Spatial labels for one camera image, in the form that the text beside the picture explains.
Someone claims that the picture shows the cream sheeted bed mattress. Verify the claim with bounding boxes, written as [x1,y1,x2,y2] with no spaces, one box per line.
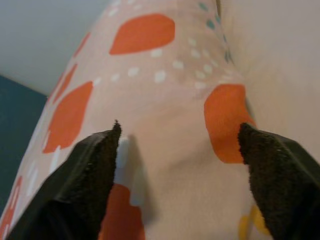
[217,0,320,161]

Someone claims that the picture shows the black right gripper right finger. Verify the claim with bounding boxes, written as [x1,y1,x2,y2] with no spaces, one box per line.
[236,121,320,240]

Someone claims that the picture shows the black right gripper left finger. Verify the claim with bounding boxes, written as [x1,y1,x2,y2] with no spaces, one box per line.
[4,119,123,240]

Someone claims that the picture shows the teal padded headboard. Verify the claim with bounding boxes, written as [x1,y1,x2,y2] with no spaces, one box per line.
[0,73,49,218]

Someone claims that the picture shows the pink pillow with orange print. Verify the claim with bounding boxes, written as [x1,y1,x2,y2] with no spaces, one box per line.
[0,0,276,240]

